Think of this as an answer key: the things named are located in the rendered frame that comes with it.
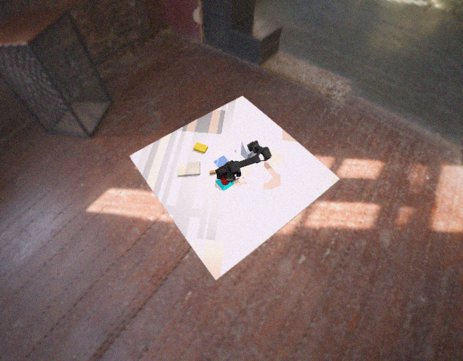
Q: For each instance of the yellow rectangular block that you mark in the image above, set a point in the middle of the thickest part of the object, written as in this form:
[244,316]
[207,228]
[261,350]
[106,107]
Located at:
[200,147]

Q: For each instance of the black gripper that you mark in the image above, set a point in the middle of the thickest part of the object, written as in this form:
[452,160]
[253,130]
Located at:
[238,174]

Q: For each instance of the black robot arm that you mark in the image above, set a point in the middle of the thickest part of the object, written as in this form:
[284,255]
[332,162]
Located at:
[233,166]

